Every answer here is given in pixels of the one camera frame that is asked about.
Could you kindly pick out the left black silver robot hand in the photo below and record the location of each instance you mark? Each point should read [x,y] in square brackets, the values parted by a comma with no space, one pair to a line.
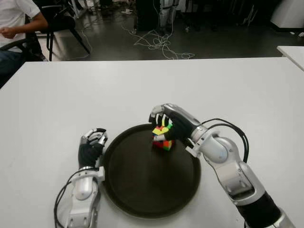
[89,152]

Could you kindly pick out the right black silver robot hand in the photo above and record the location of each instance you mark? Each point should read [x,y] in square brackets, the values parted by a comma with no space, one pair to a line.
[183,123]

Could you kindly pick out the multicoloured Rubik's cube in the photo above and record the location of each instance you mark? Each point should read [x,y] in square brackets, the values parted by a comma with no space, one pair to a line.
[158,145]

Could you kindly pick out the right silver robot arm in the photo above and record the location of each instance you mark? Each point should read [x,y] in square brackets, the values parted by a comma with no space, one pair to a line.
[223,152]

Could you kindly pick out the dark brown round plate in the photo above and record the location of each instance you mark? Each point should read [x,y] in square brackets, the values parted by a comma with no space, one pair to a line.
[152,180]

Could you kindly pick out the silver humanoid robot legs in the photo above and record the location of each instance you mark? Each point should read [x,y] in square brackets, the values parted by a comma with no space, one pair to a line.
[166,14]

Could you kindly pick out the black office chair with armrest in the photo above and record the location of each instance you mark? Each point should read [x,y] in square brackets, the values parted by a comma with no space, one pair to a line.
[35,50]

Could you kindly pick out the black cabinet on casters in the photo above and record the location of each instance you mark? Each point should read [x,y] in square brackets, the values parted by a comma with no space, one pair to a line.
[146,14]

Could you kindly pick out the white power strip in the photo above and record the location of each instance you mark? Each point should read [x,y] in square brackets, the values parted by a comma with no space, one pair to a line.
[127,12]

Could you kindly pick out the white neighbouring table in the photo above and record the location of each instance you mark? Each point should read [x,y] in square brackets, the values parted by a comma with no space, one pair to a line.
[293,55]

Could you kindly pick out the black chair with slanted legs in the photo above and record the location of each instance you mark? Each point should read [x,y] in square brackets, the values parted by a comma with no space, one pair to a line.
[61,21]

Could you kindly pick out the white cabinet with black base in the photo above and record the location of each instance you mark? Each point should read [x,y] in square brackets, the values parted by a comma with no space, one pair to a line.
[289,14]

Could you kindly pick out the seated person in white shirt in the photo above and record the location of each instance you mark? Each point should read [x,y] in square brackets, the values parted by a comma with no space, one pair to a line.
[14,14]

